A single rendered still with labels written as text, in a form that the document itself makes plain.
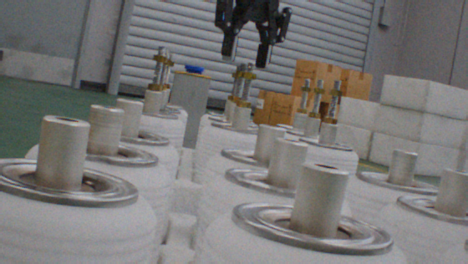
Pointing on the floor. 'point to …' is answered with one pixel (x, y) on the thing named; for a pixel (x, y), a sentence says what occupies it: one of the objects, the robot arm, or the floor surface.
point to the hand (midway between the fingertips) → (246, 56)
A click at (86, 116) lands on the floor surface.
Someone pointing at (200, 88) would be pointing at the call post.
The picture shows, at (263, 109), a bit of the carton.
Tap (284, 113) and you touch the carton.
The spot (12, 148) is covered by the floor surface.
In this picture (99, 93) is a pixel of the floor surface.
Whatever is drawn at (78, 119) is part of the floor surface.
